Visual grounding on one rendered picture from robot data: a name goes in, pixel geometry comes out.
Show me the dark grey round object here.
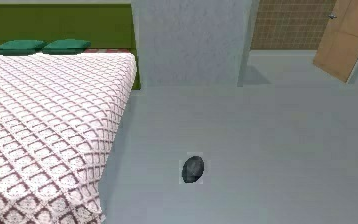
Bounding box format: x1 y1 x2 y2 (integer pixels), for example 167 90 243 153
181 155 205 184

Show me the white red-checked bed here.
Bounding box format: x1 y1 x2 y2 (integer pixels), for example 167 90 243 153
0 48 138 224

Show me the green pillow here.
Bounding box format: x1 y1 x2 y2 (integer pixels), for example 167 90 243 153
41 38 92 56
0 39 48 57

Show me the brown wooden room door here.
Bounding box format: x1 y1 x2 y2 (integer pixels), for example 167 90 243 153
312 0 358 84

